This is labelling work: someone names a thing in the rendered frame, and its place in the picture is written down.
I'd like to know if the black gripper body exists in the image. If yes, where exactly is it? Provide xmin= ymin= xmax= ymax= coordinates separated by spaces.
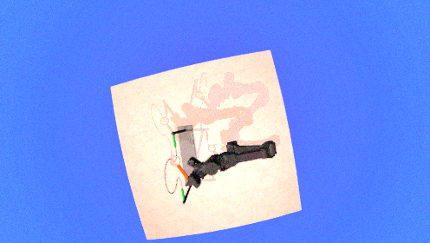
xmin=187 ymin=161 xmax=206 ymax=188

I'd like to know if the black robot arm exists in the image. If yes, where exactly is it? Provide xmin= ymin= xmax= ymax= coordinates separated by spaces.
xmin=187 ymin=141 xmax=277 ymax=175

